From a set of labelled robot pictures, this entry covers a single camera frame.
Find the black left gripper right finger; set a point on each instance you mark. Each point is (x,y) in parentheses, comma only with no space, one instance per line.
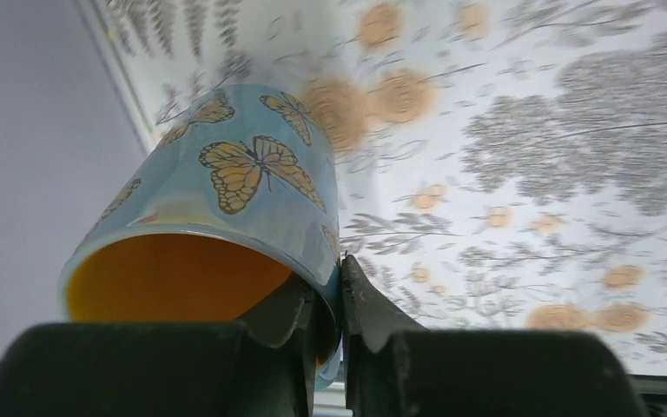
(397,367)

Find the floral table mat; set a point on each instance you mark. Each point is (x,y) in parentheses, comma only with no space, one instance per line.
(502,164)

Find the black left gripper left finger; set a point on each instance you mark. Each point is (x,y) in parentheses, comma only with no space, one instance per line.
(262,364)

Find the blue butterfly mug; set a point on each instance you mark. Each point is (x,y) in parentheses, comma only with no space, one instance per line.
(238,195)

